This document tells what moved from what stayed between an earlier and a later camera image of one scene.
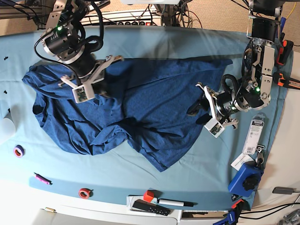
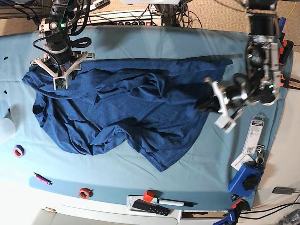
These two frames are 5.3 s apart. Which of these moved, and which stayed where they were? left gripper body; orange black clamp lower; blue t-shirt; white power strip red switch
Moved: left gripper body
Stayed: orange black clamp lower; blue t-shirt; white power strip red switch
